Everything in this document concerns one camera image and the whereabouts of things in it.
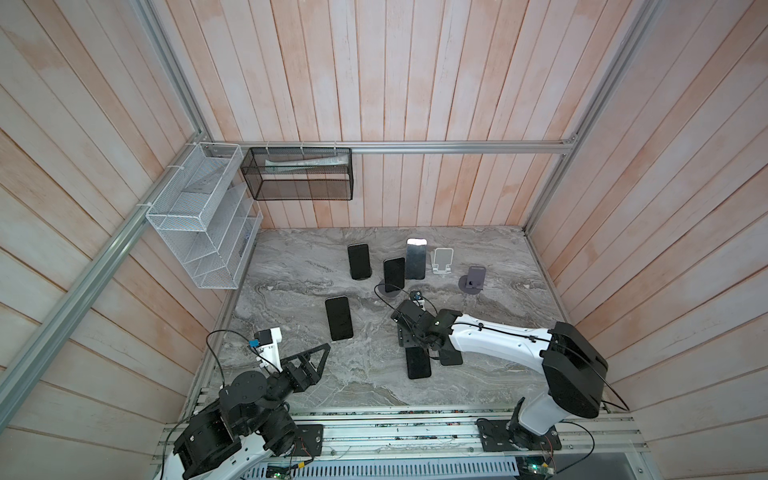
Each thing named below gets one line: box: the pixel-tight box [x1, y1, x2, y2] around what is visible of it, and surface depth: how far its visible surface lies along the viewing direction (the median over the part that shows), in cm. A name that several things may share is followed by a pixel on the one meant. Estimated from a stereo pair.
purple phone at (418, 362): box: [405, 346, 432, 379], surface depth 85 cm
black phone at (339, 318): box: [325, 296, 354, 341], surface depth 89 cm
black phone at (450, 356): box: [439, 347, 463, 365], surface depth 87 cm
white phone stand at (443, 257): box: [432, 247, 454, 275], surface depth 109 cm
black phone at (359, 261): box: [347, 244, 372, 280], surface depth 100 cm
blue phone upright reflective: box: [405, 237, 428, 280], surface depth 103 cm
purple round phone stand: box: [458, 266, 486, 295], surface depth 101 cm
